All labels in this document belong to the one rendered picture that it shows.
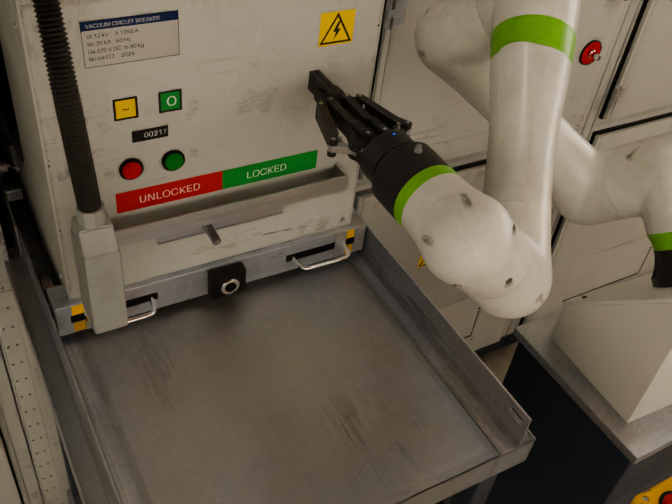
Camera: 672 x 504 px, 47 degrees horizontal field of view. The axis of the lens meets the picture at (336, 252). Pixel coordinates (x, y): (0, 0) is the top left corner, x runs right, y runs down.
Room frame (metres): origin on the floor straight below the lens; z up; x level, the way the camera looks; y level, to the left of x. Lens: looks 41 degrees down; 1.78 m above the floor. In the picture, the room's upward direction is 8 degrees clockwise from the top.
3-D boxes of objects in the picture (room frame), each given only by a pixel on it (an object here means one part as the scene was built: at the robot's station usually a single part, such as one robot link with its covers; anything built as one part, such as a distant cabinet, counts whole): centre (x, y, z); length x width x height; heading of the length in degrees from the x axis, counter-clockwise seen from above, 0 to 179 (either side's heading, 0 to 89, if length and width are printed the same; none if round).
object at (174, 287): (0.92, 0.19, 0.90); 0.54 x 0.05 x 0.06; 124
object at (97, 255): (0.74, 0.32, 1.04); 0.08 x 0.05 x 0.17; 34
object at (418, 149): (0.77, -0.08, 1.23); 0.09 x 0.06 x 0.12; 124
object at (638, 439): (1.00, -0.60, 0.74); 0.38 x 0.32 x 0.02; 125
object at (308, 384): (0.81, 0.11, 0.82); 0.68 x 0.62 x 0.06; 34
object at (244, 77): (0.91, 0.18, 1.15); 0.48 x 0.01 x 0.48; 124
